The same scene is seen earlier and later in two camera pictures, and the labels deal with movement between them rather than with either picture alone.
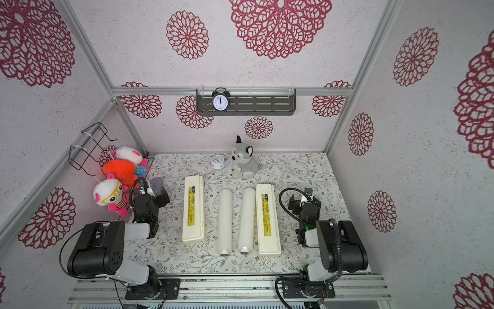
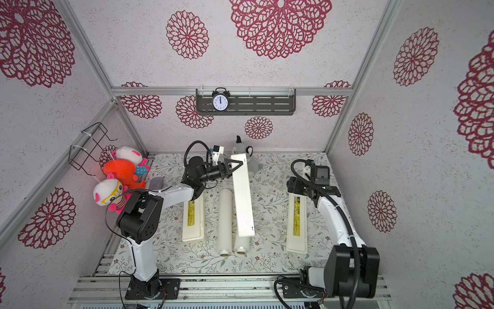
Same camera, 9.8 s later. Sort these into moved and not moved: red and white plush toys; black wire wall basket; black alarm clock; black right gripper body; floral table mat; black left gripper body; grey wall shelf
Moved: black left gripper body; black right gripper body
Not moved: black wire wall basket; red and white plush toys; grey wall shelf; floral table mat; black alarm clock
